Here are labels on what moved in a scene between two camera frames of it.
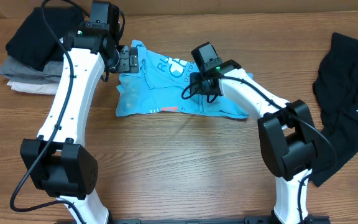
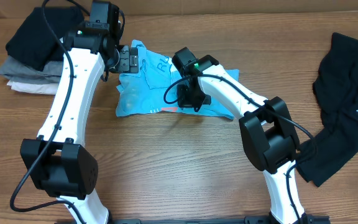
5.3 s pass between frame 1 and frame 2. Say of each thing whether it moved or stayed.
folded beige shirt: stayed
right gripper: moved
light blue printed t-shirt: stayed
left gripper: stayed
